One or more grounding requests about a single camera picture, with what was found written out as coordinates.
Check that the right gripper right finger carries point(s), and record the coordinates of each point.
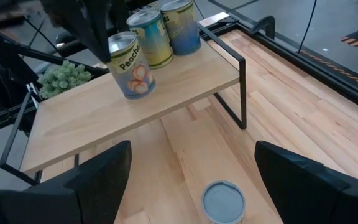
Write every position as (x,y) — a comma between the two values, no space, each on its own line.
(315,199)

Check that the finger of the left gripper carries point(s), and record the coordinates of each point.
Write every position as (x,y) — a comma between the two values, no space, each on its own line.
(82,21)
(120,14)

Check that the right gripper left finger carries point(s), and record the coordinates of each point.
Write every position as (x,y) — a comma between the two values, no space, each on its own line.
(57,202)

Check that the tall carrots label can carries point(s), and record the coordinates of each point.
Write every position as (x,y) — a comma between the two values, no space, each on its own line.
(152,40)

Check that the tall peaches label can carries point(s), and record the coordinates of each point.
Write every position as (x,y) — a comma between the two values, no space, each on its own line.
(130,68)

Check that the tall blue yellow label can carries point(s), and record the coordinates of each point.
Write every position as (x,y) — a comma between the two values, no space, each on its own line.
(182,28)

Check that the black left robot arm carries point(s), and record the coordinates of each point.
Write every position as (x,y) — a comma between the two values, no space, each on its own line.
(2,81)

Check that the wooden shelf with black legs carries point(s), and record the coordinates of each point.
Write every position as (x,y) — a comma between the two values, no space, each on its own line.
(120,105)

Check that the green artificial plant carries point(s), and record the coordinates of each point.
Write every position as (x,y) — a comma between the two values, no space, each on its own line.
(62,79)

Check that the grey clamp lever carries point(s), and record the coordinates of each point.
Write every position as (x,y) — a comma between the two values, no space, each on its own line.
(267,23)

